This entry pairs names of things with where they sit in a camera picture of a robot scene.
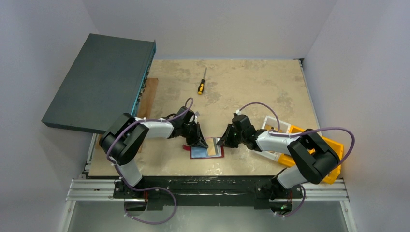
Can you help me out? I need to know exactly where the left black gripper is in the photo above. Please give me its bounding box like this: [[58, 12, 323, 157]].
[[180, 121, 207, 148]]

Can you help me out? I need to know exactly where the red card holder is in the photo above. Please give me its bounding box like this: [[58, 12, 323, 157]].
[[182, 145, 224, 159]]

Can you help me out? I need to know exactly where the gold card with stripe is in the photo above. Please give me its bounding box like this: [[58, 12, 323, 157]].
[[205, 137, 222, 158]]

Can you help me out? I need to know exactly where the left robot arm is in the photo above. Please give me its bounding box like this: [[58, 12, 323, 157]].
[[99, 106, 208, 198]]

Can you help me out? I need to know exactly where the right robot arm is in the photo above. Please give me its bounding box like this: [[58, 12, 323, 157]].
[[217, 114, 342, 197]]

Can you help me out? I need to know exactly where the yellow black screwdriver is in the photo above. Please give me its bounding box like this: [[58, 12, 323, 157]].
[[197, 67, 207, 95]]

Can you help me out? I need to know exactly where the yellow plastic bin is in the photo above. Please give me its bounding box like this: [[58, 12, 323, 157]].
[[278, 125, 344, 184]]

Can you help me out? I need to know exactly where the wooden board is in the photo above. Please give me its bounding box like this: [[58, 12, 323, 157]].
[[136, 78, 159, 118]]

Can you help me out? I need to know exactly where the white frame tray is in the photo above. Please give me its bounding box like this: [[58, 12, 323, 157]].
[[253, 116, 291, 163]]

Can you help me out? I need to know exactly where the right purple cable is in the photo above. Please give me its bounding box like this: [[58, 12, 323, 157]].
[[235, 102, 355, 218]]

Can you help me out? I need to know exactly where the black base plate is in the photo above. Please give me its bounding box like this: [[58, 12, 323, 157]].
[[113, 175, 303, 212]]

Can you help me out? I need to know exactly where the dark grey network switch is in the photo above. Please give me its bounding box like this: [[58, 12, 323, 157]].
[[42, 34, 156, 134]]

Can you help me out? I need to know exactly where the aluminium rail frame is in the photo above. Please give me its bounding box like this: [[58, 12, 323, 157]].
[[65, 178, 350, 203]]

